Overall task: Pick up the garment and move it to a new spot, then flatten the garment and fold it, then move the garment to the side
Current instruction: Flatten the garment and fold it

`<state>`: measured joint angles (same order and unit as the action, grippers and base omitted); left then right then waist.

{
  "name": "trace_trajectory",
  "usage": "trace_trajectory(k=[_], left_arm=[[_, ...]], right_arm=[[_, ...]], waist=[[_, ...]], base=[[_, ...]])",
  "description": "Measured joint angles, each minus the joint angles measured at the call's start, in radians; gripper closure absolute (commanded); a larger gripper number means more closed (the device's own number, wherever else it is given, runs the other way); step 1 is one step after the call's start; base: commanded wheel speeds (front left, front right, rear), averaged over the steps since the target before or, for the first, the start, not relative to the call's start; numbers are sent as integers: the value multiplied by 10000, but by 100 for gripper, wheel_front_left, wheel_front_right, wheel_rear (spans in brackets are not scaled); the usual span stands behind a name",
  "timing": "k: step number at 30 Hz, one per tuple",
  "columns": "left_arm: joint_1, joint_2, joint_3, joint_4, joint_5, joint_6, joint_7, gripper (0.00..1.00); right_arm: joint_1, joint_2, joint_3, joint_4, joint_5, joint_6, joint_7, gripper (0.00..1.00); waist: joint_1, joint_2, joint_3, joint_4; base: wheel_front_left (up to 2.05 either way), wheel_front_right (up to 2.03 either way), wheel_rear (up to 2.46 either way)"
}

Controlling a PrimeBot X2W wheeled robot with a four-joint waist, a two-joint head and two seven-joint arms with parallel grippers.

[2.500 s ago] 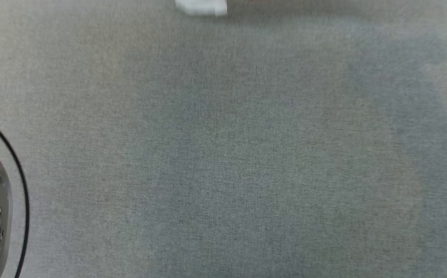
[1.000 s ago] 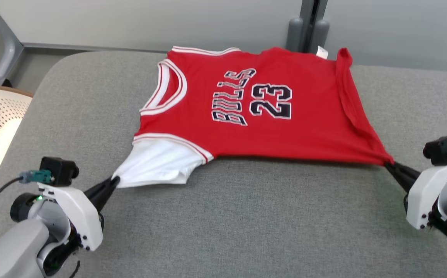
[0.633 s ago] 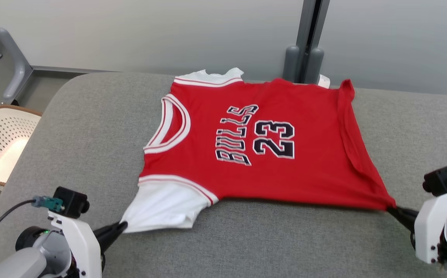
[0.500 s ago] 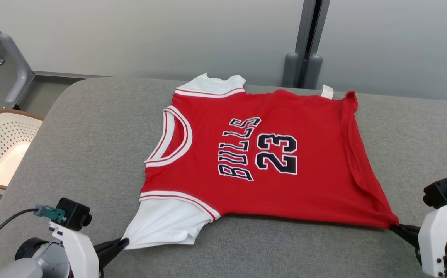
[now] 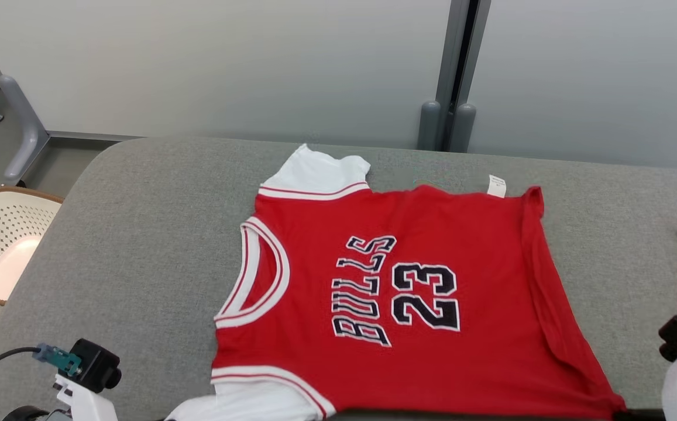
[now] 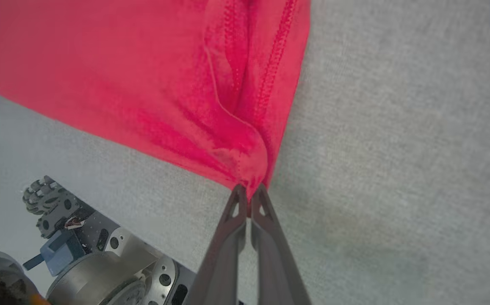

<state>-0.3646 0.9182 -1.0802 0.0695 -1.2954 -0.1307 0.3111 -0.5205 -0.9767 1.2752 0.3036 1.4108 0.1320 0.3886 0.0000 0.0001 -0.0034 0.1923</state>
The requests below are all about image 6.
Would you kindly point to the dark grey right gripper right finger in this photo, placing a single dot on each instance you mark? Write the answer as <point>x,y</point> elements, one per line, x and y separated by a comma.
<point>274,271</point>

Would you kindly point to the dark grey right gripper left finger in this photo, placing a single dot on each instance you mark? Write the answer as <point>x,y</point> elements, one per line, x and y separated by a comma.
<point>223,271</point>

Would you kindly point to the red shirt with white cuffs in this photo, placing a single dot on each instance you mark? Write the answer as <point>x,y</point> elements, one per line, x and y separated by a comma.
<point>122,63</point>

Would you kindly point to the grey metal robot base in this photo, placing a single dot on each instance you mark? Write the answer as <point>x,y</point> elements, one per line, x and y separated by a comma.
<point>101,271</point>

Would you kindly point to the grey mecanum wheel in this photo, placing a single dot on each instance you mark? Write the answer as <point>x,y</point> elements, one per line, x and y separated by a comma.
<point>45,197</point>

